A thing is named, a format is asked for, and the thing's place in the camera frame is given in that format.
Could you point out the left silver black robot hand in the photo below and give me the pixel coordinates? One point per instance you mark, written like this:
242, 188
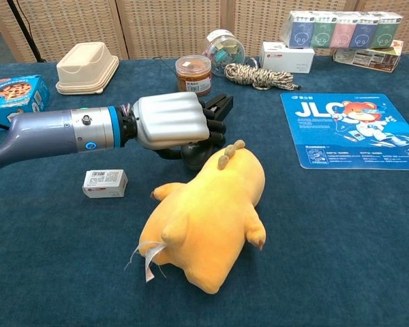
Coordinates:
170, 119

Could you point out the black computer mouse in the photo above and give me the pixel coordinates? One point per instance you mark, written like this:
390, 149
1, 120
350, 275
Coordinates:
196, 158

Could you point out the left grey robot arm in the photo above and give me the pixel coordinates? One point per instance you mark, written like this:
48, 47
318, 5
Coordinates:
47, 136

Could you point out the blue JLC mouse pad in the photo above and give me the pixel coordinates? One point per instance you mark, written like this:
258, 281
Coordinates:
354, 133

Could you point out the brown filled plastic jar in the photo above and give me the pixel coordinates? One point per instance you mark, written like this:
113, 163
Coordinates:
193, 76

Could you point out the black stapler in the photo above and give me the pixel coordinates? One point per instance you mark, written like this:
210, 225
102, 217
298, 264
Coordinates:
221, 107

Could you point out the clear jar of binder clips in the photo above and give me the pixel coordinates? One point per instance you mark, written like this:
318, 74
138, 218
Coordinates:
226, 52

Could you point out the small white staples box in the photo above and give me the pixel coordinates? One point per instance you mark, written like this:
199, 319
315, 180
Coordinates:
105, 184

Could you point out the wicker folding screen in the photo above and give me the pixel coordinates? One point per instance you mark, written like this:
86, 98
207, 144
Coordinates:
170, 27

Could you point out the beige lidded lunch box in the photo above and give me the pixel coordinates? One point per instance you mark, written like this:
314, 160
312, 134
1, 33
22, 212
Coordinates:
87, 69

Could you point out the yellow plush toy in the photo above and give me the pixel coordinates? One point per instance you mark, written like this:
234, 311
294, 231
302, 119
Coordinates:
208, 218

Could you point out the white cardboard box red print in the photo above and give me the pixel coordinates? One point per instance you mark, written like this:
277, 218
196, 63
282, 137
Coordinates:
286, 58

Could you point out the blue cookie box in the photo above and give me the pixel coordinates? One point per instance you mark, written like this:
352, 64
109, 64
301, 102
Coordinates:
15, 98

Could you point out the black tripod stand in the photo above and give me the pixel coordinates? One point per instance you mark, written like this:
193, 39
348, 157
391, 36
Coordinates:
25, 30

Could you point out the multicolour tissue pack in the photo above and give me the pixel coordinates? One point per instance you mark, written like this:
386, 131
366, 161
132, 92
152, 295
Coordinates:
341, 30

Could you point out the dark blue table cloth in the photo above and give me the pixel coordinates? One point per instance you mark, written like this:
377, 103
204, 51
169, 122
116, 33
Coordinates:
327, 238

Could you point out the flat colourful printed box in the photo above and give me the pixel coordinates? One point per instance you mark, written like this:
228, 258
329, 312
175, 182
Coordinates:
368, 59

